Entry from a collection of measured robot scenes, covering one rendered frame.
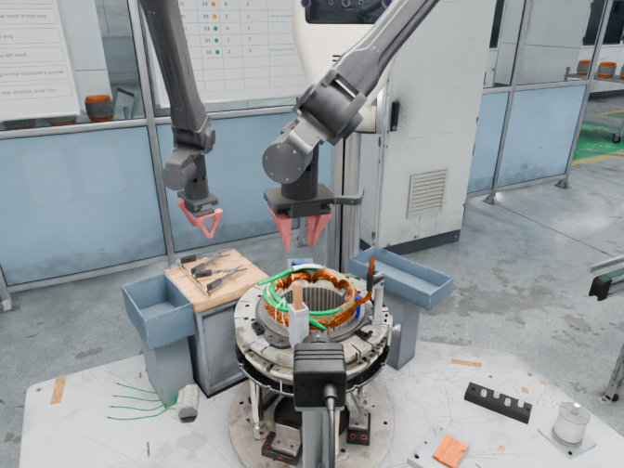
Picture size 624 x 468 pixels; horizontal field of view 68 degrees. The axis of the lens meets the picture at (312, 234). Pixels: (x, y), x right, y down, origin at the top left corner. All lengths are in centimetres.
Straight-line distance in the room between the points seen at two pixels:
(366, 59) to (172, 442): 91
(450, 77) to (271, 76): 116
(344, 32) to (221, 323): 76
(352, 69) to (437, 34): 254
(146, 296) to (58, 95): 190
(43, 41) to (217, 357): 214
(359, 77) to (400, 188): 264
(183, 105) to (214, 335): 53
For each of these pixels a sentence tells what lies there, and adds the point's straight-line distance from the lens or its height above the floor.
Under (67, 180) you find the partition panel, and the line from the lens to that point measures 311.
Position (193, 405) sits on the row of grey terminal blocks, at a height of 82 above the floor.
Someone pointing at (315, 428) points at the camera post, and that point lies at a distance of 44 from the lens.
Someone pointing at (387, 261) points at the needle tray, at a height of 104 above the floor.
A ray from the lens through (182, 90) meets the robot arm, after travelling 98.
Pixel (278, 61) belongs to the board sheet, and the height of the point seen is 136.
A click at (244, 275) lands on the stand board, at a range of 116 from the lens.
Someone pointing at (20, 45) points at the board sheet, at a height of 149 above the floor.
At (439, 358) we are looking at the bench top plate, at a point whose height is 78.
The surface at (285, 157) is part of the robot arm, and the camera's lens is 61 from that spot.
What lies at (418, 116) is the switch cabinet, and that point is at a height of 103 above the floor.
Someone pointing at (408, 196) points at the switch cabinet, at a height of 48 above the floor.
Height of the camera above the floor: 166
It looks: 26 degrees down
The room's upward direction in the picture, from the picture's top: straight up
